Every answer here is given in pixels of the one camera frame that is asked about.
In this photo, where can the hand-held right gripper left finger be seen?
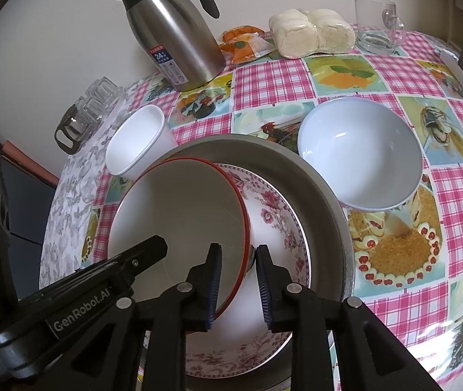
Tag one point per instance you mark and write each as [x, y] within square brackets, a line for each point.
[214, 281]

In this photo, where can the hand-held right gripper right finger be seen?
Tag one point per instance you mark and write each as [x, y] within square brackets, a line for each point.
[263, 289]

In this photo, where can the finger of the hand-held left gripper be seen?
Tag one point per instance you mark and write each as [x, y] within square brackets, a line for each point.
[146, 250]

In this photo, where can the white bowl with red rim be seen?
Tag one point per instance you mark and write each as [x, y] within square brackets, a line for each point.
[182, 220]

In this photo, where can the white floral rim plate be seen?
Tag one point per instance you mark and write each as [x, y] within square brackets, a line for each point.
[276, 220]

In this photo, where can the stainless steel plate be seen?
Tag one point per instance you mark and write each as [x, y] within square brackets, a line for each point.
[321, 228]

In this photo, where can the small white bowl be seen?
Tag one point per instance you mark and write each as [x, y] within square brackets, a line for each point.
[134, 142]

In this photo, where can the dark blue furniture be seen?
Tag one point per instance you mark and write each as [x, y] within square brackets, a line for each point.
[28, 203]

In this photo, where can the small clear drinking glass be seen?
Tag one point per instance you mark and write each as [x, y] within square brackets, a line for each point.
[92, 108]
[102, 89]

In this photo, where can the light blue bowl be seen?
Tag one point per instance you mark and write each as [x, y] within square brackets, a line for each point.
[357, 150]

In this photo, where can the pink checkered fruit tablecloth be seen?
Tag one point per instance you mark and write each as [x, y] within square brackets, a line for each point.
[451, 195]

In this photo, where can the stainless steel thermos jug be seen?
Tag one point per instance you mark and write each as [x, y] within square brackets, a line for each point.
[174, 28]

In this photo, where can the orange snack packet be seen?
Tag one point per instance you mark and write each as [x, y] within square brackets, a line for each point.
[247, 49]
[245, 31]

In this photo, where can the bag of steamed buns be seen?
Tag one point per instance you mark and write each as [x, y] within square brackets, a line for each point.
[313, 32]

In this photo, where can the clear glass mug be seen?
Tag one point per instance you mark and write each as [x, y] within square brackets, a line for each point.
[376, 24]

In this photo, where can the small white box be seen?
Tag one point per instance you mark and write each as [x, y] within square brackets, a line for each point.
[457, 69]

